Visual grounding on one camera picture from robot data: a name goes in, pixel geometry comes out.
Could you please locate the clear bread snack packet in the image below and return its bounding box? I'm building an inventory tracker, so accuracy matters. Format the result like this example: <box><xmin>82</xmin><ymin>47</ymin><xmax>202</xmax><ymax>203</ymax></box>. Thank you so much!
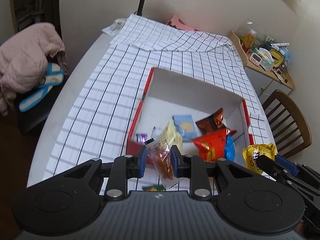
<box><xmin>145</xmin><ymin>139</ymin><xmax>181</xmax><ymax>190</ymax></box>

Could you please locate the red rice cracker bag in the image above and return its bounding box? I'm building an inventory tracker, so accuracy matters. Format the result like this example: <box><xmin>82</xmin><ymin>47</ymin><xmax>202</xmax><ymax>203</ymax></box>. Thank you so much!
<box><xmin>193</xmin><ymin>128</ymin><xmax>237</xmax><ymax>163</ymax></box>

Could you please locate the purple candy packet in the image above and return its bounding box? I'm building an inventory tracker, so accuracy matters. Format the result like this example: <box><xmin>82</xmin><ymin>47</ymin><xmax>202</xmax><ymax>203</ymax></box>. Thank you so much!
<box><xmin>136</xmin><ymin>133</ymin><xmax>148</xmax><ymax>144</ymax></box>

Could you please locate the green cracker packet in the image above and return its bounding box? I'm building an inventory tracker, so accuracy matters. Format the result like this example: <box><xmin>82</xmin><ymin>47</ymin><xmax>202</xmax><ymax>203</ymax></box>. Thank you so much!
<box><xmin>142</xmin><ymin>185</ymin><xmax>166</xmax><ymax>192</ymax></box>

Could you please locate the yellow foil snack packet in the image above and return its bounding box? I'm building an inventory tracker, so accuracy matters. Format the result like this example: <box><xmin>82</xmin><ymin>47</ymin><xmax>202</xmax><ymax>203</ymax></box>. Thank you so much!
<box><xmin>242</xmin><ymin>143</ymin><xmax>278</xmax><ymax>175</ymax></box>

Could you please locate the pale yellow snack packet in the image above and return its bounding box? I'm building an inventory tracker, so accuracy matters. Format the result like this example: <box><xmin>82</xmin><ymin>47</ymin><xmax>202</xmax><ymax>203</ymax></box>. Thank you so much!
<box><xmin>159</xmin><ymin>120</ymin><xmax>183</xmax><ymax>154</ymax></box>

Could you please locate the light blue cookie packet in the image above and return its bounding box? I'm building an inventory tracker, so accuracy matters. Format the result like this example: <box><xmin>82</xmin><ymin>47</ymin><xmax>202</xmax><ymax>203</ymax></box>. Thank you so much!
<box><xmin>172</xmin><ymin>115</ymin><xmax>198</xmax><ymax>142</ymax></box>

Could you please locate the blue cookie snack packet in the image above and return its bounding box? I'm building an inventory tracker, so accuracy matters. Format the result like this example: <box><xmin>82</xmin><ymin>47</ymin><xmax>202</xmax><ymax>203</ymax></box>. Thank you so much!
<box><xmin>224</xmin><ymin>134</ymin><xmax>235</xmax><ymax>161</ymax></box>

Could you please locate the dark red foil snack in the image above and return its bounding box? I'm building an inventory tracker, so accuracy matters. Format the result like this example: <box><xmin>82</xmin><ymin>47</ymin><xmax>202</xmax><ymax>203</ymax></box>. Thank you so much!
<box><xmin>196</xmin><ymin>108</ymin><xmax>226</xmax><ymax>134</ymax></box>

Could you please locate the wooden chair right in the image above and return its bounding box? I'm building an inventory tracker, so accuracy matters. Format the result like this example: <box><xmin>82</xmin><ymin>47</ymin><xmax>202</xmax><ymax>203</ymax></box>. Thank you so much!
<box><xmin>262</xmin><ymin>89</ymin><xmax>312</xmax><ymax>159</ymax></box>

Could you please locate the checkered white tablecloth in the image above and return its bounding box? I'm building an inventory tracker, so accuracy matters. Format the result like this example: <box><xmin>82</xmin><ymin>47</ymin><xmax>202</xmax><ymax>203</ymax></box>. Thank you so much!
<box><xmin>40</xmin><ymin>15</ymin><xmax>273</xmax><ymax>180</ymax></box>

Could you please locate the red cardboard box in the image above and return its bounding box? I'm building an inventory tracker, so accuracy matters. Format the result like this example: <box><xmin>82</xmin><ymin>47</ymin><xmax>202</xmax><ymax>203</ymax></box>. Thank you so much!
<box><xmin>125</xmin><ymin>67</ymin><xmax>253</xmax><ymax>166</ymax></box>

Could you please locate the wooden tray side cabinet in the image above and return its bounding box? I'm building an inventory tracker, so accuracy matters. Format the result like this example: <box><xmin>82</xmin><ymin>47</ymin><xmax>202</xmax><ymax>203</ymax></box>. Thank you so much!
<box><xmin>228</xmin><ymin>31</ymin><xmax>295</xmax><ymax>102</ymax></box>

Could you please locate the tissue box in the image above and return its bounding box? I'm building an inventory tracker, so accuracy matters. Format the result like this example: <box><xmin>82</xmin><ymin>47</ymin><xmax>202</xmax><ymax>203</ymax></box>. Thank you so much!
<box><xmin>258</xmin><ymin>48</ymin><xmax>274</xmax><ymax>71</ymax></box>

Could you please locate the yellow container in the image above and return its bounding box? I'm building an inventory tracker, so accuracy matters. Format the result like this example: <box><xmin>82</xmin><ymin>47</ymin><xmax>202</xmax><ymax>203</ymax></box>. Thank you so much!
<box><xmin>270</xmin><ymin>49</ymin><xmax>284</xmax><ymax>68</ymax></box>

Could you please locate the white kitchen timer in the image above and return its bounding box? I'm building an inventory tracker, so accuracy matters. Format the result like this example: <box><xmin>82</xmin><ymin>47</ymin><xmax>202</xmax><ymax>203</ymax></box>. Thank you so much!
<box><xmin>249</xmin><ymin>53</ymin><xmax>263</xmax><ymax>66</ymax></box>

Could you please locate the blue white bag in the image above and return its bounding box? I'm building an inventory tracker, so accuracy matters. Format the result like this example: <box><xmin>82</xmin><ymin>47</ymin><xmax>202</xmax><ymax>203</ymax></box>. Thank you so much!
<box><xmin>19</xmin><ymin>62</ymin><xmax>65</xmax><ymax>112</ymax></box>

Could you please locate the orange drink bottle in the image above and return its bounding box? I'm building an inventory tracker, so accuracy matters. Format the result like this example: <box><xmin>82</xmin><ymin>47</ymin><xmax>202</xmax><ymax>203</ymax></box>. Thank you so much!
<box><xmin>241</xmin><ymin>29</ymin><xmax>257</xmax><ymax>53</ymax></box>

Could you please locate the paper booklet on table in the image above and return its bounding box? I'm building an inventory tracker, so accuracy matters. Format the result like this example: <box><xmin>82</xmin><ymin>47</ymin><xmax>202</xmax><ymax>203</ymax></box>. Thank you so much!
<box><xmin>102</xmin><ymin>18</ymin><xmax>127</xmax><ymax>36</ymax></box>

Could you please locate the pink paper item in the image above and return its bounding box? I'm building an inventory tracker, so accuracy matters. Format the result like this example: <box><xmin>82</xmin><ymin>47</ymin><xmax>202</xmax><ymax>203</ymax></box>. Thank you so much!
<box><xmin>165</xmin><ymin>15</ymin><xmax>197</xmax><ymax>31</ymax></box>

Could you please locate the pink puffer jacket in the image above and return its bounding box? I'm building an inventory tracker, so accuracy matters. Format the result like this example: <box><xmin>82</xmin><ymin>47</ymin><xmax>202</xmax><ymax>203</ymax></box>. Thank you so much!
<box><xmin>1</xmin><ymin>23</ymin><xmax>68</xmax><ymax>116</ymax></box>

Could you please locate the dark bookshelf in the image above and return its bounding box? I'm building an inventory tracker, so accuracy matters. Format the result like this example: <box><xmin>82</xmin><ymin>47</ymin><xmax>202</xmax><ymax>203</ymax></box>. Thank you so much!
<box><xmin>10</xmin><ymin>0</ymin><xmax>62</xmax><ymax>35</ymax></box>

